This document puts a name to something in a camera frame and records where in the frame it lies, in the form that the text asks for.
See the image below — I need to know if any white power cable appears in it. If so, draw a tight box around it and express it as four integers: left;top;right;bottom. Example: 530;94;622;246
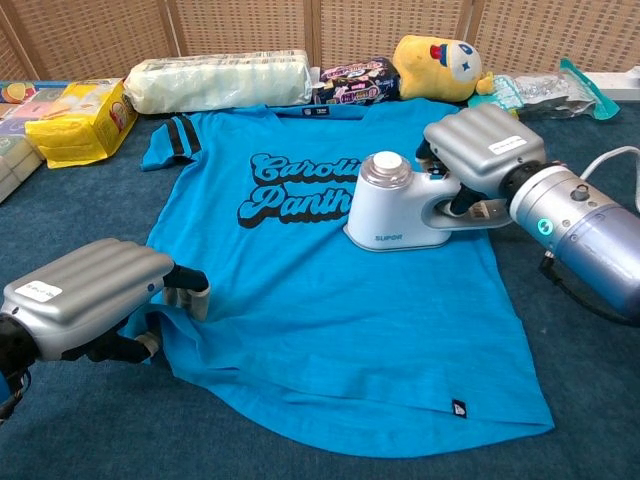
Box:
579;145;640;216

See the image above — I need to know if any clear bag with teal edge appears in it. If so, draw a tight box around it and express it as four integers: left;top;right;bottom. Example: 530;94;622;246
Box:
509;58;621;121

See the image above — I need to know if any small light green packet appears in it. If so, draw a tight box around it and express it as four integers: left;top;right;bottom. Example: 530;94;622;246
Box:
468;74;524;114

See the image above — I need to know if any blue box with fruit print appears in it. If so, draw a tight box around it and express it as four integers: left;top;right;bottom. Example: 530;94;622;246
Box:
0;79;71;105

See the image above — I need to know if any yellow snack bag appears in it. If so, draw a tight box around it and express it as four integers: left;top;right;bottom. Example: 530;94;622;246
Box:
24;78;139;170

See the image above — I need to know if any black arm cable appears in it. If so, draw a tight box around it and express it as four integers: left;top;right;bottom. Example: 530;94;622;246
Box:
538;253;631;319

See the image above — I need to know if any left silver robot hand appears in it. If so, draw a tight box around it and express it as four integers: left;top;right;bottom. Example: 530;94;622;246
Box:
0;238;210;364

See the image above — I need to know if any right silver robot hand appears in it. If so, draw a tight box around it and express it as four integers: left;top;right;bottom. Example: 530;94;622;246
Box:
414;103;548;217

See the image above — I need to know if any white power strip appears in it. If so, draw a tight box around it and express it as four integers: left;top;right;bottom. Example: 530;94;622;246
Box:
582;67;640;104

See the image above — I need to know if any yellow plush toy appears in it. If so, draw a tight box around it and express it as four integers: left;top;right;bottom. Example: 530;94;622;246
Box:
392;34;496;104

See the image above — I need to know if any dark purple pad pack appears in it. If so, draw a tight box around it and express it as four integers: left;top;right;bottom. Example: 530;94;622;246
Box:
313;55;401;107

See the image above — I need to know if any pastel tissue box pack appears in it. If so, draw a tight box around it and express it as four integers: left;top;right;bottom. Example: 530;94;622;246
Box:
0;88;66;204

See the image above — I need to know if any white handheld garment steamer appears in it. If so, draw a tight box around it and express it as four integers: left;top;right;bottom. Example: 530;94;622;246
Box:
343;150;514;253

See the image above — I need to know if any dark teal table mat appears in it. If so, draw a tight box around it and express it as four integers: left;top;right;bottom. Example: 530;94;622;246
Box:
0;99;640;480

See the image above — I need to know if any wicker folding screen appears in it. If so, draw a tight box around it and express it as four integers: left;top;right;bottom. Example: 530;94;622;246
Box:
0;0;640;84

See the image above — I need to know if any blue Carolina Panthers t-shirt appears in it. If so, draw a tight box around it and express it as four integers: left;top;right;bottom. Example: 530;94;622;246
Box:
119;97;556;459

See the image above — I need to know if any large white tissue pack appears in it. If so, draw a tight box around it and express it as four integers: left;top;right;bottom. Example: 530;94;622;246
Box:
123;48;314;115

